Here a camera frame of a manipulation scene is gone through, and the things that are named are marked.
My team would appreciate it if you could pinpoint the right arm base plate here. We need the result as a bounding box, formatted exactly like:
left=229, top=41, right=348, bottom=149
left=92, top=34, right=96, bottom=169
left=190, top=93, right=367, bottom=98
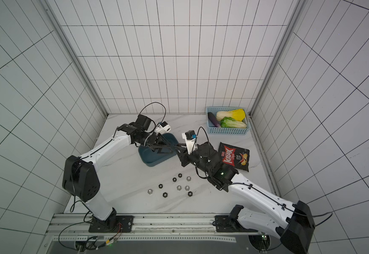
left=212, top=215, right=258, bottom=233

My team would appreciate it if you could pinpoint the black red chips bag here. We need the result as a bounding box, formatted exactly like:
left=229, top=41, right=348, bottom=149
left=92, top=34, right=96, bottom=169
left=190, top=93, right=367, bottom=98
left=218, top=142, right=250, bottom=171

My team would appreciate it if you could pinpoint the light blue perforated basket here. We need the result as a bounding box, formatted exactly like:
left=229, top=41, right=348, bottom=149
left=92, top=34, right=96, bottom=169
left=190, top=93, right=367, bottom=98
left=206, top=106, right=250, bottom=135

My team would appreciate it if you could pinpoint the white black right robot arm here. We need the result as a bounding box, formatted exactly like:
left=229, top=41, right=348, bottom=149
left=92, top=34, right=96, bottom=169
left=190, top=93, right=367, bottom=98
left=172, top=142, right=315, bottom=254

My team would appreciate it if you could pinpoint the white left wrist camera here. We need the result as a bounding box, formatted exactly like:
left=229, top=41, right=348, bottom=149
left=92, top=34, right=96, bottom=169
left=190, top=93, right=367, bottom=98
left=154, top=121, right=171, bottom=134

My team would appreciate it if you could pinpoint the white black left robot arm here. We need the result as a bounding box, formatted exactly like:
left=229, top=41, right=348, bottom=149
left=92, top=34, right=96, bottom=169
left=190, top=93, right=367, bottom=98
left=62, top=123, right=188, bottom=221

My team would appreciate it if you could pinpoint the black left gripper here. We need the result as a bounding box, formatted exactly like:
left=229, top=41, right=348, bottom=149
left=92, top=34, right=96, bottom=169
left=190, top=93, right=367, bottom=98
left=136, top=131, right=174, bottom=155

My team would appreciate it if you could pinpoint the green lettuce toy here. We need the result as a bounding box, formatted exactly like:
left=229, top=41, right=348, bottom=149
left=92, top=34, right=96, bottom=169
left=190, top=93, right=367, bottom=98
left=220, top=117, right=247, bottom=129

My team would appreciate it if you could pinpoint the aluminium mounting rail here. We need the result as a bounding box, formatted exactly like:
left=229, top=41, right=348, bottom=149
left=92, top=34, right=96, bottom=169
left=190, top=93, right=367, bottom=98
left=47, top=213, right=277, bottom=244

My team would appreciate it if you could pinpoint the yellow napa cabbage toy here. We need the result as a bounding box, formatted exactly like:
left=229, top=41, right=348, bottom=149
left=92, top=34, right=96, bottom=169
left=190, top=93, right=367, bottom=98
left=216, top=109, right=246, bottom=121

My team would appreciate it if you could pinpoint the dark teal storage box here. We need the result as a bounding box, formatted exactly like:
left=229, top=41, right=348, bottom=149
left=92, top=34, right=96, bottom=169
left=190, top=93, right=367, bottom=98
left=138, top=133, right=177, bottom=167

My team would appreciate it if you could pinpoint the purple eggplant toy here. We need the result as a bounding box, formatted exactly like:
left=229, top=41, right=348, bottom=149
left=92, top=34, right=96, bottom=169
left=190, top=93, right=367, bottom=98
left=208, top=112, right=221, bottom=128

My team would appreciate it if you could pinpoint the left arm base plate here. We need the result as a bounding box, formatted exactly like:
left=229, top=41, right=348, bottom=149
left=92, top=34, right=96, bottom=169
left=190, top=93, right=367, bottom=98
left=88, top=214, right=134, bottom=233

